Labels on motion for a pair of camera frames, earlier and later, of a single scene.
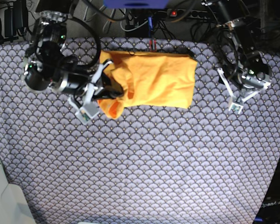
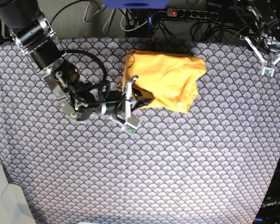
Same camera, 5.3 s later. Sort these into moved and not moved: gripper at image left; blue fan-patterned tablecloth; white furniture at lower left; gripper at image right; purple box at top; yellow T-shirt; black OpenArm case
Moved: yellow T-shirt; gripper at image right; gripper at image left
Not moved: white furniture at lower left; blue fan-patterned tablecloth; purple box at top; black OpenArm case
